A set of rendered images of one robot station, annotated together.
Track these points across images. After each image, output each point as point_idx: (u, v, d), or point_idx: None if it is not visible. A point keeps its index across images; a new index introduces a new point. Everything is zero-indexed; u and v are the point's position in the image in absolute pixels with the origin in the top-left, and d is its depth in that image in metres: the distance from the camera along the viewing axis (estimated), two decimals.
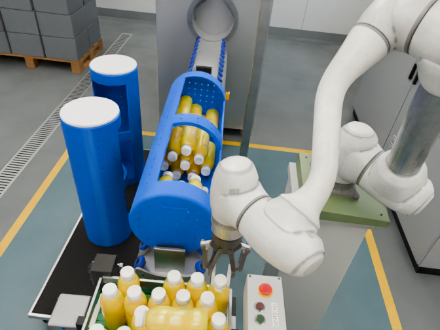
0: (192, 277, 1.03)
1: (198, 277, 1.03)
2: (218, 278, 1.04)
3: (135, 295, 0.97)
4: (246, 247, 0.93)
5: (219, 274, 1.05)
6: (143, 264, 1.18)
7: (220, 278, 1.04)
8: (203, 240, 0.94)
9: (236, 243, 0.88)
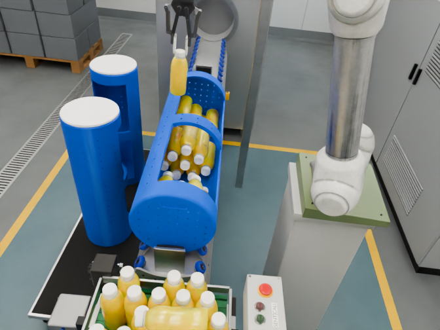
0: (192, 277, 1.03)
1: (198, 277, 1.03)
2: (179, 50, 1.36)
3: (135, 295, 0.97)
4: (198, 10, 1.26)
5: (180, 48, 1.37)
6: (143, 264, 1.18)
7: (181, 50, 1.36)
8: (166, 4, 1.26)
9: None
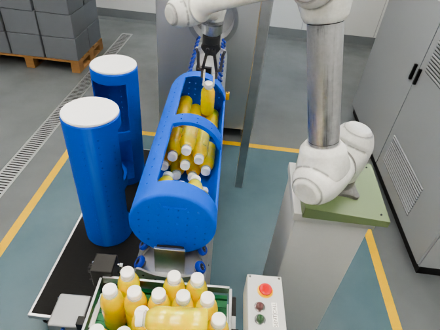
0: (192, 277, 1.03)
1: (198, 277, 1.03)
2: (207, 82, 1.63)
3: (135, 295, 0.97)
4: (223, 50, 1.53)
5: (207, 80, 1.64)
6: (143, 264, 1.18)
7: (209, 82, 1.63)
8: (197, 46, 1.53)
9: (216, 41, 1.48)
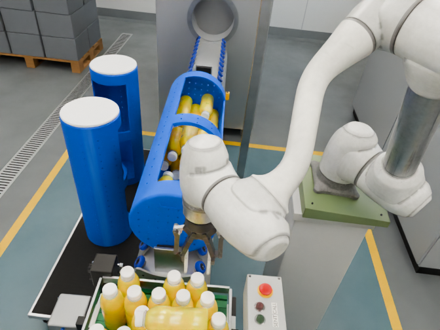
0: (192, 277, 1.03)
1: (198, 277, 1.03)
2: (203, 116, 1.68)
3: (135, 295, 0.97)
4: None
5: (203, 114, 1.67)
6: (143, 264, 1.18)
7: (205, 116, 1.68)
8: (176, 224, 0.90)
9: (209, 228, 0.85)
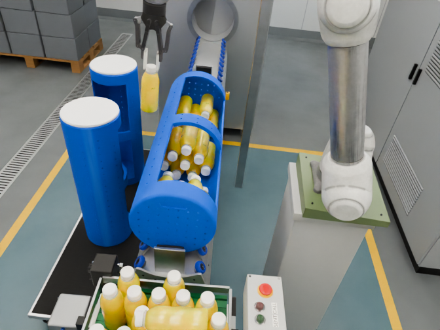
0: (147, 65, 1.29)
1: (152, 66, 1.29)
2: (203, 116, 1.68)
3: (135, 295, 0.97)
4: (169, 24, 1.19)
5: (203, 114, 1.67)
6: (143, 264, 1.18)
7: (205, 116, 1.68)
8: (136, 16, 1.19)
9: (159, 11, 1.14)
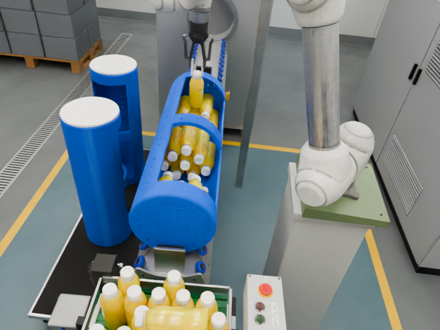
0: (194, 72, 1.59)
1: (198, 73, 1.59)
2: (203, 116, 1.68)
3: (135, 295, 0.97)
4: (211, 38, 1.49)
5: (204, 114, 1.67)
6: (143, 264, 1.18)
7: (205, 116, 1.68)
8: (184, 34, 1.50)
9: (203, 29, 1.44)
